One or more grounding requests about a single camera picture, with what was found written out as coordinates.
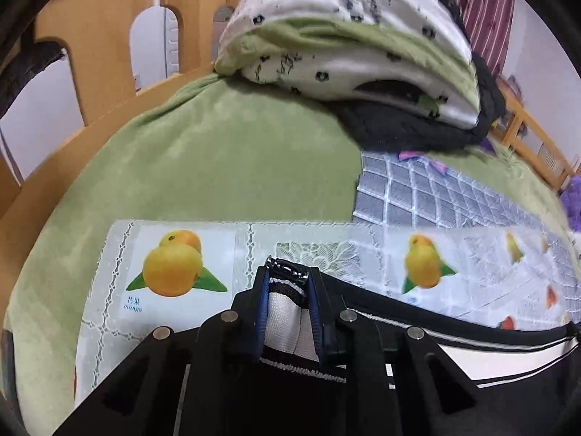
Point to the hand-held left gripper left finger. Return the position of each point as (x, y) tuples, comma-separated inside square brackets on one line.
[(260, 315)]

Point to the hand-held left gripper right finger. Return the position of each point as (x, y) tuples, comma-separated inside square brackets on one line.
[(316, 318)]

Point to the black pants with white waistband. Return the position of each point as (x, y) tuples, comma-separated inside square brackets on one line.
[(522, 399)]

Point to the fruit print lace tablecloth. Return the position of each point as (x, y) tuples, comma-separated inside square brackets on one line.
[(218, 254)]

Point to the green blanket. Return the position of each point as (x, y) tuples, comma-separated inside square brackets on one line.
[(227, 154)]

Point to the grey checked sheet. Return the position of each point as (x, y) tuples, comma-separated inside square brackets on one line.
[(431, 195)]

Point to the small purple cloth scrap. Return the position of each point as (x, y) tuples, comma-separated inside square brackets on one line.
[(439, 168), (410, 155)]

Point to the black knitted garment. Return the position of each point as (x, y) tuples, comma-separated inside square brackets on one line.
[(408, 132)]

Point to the white and green floral quilt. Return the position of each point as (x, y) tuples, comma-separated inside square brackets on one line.
[(345, 54)]

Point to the purple plush toy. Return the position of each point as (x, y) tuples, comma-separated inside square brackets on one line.
[(573, 204)]

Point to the red striped curtain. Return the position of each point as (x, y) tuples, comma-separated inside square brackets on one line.
[(481, 4)]

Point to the grey cap on bed frame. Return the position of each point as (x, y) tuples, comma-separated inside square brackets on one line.
[(27, 64)]

